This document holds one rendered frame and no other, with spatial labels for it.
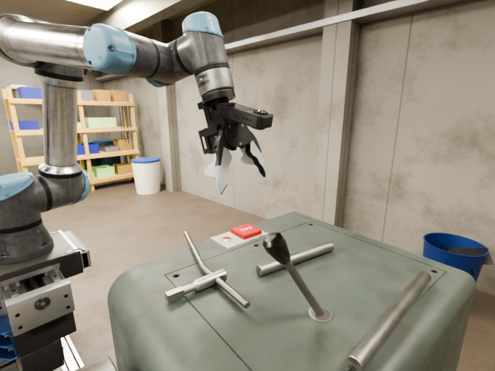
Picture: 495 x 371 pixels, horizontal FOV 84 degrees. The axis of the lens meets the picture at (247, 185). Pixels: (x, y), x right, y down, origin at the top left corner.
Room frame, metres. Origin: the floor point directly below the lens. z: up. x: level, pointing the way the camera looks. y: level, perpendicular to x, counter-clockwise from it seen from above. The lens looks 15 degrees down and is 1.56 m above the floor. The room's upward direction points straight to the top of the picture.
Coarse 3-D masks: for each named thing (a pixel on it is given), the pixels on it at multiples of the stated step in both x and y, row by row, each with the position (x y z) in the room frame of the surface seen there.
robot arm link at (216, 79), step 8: (208, 72) 0.58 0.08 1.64; (216, 72) 0.58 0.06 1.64; (224, 72) 0.59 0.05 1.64; (200, 80) 0.58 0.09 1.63; (208, 80) 0.58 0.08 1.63; (216, 80) 0.58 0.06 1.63; (224, 80) 0.58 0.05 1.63; (232, 80) 0.60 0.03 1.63; (200, 88) 0.59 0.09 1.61; (208, 88) 0.58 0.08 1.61; (216, 88) 0.57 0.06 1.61; (224, 88) 0.58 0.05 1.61; (232, 88) 0.60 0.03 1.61
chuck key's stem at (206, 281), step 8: (216, 272) 0.46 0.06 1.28; (224, 272) 0.46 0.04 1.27; (200, 280) 0.43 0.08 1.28; (208, 280) 0.44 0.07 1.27; (224, 280) 0.46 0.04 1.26; (176, 288) 0.41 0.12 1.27; (184, 288) 0.41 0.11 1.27; (192, 288) 0.42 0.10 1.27; (200, 288) 0.42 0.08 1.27; (168, 296) 0.39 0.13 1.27; (176, 296) 0.40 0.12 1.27
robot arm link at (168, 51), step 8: (152, 40) 0.59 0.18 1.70; (176, 40) 0.62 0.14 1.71; (160, 48) 0.59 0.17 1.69; (168, 48) 0.61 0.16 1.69; (176, 48) 0.61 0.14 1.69; (160, 56) 0.58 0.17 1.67; (168, 56) 0.60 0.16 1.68; (176, 56) 0.61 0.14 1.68; (160, 64) 0.58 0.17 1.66; (168, 64) 0.60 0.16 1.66; (176, 64) 0.61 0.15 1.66; (160, 72) 0.59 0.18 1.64; (168, 72) 0.61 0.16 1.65; (176, 72) 0.63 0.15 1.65; (184, 72) 0.62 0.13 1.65; (152, 80) 0.65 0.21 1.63; (160, 80) 0.63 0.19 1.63; (168, 80) 0.64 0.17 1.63; (176, 80) 0.65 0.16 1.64
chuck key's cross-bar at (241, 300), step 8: (184, 232) 0.67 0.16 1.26; (192, 248) 0.57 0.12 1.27; (200, 264) 0.50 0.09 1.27; (208, 272) 0.47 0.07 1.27; (216, 280) 0.44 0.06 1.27; (224, 288) 0.42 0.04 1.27; (232, 288) 0.41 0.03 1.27; (232, 296) 0.40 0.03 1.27; (240, 296) 0.39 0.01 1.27; (240, 304) 0.38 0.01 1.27; (248, 304) 0.38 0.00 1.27
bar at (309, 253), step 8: (312, 248) 0.55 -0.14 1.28; (320, 248) 0.56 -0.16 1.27; (328, 248) 0.56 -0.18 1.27; (296, 256) 0.52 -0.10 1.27; (304, 256) 0.53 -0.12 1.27; (312, 256) 0.54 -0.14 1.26; (264, 264) 0.48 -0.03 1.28; (272, 264) 0.49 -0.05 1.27; (280, 264) 0.49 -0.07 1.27; (264, 272) 0.47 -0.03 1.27
